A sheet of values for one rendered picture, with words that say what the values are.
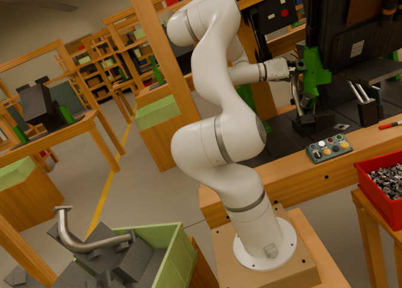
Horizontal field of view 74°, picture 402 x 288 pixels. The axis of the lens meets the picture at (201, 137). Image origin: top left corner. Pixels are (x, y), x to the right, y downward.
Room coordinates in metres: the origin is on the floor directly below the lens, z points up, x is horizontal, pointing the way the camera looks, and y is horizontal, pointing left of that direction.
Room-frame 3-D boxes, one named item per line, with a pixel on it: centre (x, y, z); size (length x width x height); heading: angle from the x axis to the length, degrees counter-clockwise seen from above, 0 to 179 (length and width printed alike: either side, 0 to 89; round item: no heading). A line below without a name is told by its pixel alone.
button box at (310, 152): (0.88, -0.44, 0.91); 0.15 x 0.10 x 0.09; 84
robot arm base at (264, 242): (0.58, -0.04, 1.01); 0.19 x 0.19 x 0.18
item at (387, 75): (1.04, -0.73, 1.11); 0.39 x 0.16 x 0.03; 174
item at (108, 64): (10.71, 2.12, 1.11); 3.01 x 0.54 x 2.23; 88
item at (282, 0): (1.37, -0.58, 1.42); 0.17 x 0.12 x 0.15; 84
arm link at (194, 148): (0.60, -0.01, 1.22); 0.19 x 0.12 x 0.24; 67
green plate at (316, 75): (1.10, -0.58, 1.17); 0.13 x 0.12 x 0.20; 84
